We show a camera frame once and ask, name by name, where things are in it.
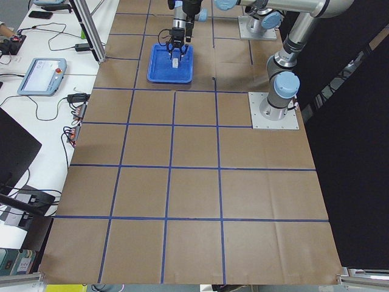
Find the blue plastic tray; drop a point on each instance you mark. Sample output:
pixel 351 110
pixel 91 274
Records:
pixel 160 68

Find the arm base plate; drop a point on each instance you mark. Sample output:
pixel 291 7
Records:
pixel 257 29
pixel 266 117

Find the aluminium frame post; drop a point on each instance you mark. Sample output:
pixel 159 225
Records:
pixel 89 29

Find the brown paper table cover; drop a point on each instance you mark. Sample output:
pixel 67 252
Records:
pixel 171 184

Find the black power adapter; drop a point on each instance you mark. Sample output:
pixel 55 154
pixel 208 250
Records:
pixel 82 47

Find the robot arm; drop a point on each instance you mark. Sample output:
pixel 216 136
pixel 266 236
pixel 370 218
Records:
pixel 284 84
pixel 252 8

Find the black smartphone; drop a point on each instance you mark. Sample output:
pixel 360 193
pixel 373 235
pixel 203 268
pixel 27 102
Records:
pixel 40 14

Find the teach pendant tablet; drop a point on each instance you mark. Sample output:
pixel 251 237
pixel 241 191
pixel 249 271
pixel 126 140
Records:
pixel 43 77

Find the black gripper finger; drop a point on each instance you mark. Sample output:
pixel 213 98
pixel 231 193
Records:
pixel 170 51
pixel 183 51

